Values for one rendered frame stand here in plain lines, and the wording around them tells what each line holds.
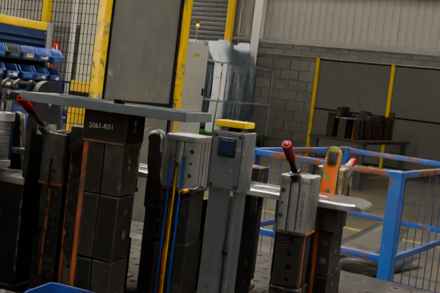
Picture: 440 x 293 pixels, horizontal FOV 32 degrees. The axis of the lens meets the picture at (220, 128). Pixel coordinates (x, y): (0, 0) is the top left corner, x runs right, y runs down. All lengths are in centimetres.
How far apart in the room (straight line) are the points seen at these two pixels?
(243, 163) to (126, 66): 364
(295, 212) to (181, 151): 28
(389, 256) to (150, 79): 241
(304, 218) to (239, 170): 21
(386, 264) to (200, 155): 195
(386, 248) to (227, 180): 210
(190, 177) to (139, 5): 352
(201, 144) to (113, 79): 332
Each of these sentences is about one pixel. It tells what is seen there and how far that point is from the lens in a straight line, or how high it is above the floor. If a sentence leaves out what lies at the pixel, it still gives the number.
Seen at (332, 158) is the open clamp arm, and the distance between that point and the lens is 189.
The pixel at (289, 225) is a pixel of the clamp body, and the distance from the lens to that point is 158.
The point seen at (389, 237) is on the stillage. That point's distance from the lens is 347.
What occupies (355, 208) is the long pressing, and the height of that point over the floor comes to 100.
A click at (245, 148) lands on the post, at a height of 111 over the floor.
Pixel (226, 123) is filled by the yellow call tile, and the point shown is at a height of 115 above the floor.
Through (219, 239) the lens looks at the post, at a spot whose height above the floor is 93.
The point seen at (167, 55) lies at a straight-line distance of 541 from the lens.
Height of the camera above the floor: 122
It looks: 3 degrees down
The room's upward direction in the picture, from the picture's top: 7 degrees clockwise
